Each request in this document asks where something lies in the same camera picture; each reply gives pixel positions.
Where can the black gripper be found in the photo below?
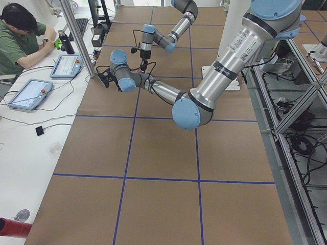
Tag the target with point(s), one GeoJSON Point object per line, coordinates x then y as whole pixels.
{"type": "Point", "coordinates": [111, 77]}
{"type": "Point", "coordinates": [145, 54]}

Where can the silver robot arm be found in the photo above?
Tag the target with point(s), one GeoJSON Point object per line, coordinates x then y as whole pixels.
{"type": "Point", "coordinates": [263, 21]}
{"type": "Point", "coordinates": [151, 35]}

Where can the black box with label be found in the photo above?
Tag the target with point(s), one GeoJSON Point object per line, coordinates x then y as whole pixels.
{"type": "Point", "coordinates": [98, 37]}

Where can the far teach pendant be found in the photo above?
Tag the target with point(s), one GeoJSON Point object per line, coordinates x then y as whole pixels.
{"type": "Point", "coordinates": [66, 66]}

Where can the teach pendant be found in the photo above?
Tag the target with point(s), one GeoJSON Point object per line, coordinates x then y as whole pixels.
{"type": "Point", "coordinates": [66, 66]}
{"type": "Point", "coordinates": [31, 94]}

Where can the black water bottle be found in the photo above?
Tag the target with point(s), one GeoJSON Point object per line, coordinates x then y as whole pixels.
{"type": "Point", "coordinates": [65, 42]}

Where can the black keyboard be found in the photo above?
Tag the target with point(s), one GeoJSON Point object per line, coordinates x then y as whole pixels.
{"type": "Point", "coordinates": [82, 25]}

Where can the black monitor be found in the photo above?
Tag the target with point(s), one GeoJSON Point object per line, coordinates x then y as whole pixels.
{"type": "Point", "coordinates": [99, 14]}

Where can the near teach pendant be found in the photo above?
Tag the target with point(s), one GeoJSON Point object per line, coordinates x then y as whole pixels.
{"type": "Point", "coordinates": [31, 94]}

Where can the small black square device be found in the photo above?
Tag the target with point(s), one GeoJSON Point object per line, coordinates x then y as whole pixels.
{"type": "Point", "coordinates": [39, 130]}

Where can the person in green shirt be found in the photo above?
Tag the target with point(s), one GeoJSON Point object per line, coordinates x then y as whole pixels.
{"type": "Point", "coordinates": [24, 41]}

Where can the red cylinder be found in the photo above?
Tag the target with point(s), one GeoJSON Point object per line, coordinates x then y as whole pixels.
{"type": "Point", "coordinates": [13, 228]}

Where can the aluminium frame post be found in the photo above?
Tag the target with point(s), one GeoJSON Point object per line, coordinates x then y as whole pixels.
{"type": "Point", "coordinates": [73, 27]}

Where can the aluminium side frame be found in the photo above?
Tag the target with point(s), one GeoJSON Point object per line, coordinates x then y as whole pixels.
{"type": "Point", "coordinates": [288, 88]}

